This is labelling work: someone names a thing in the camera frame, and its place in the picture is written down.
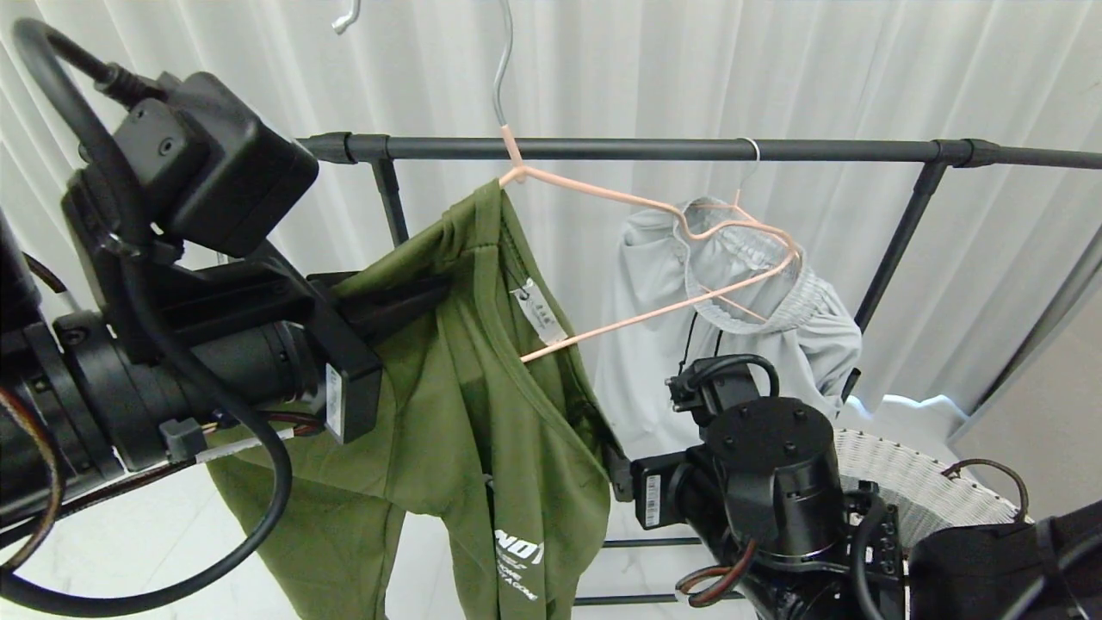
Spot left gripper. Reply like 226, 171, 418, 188
138, 250, 384, 444

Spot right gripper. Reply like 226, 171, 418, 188
631, 450, 720, 531

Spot pale grey shorts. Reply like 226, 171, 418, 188
594, 198, 862, 462

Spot green garment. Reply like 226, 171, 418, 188
207, 179, 625, 620

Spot pink clothes hanger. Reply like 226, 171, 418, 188
684, 138, 776, 324
331, 0, 802, 363

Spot white laundry basket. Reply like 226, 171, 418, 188
831, 428, 1030, 552

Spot black clothes rack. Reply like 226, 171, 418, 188
297, 133, 1102, 604

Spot white curtain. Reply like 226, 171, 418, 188
0, 0, 1102, 414

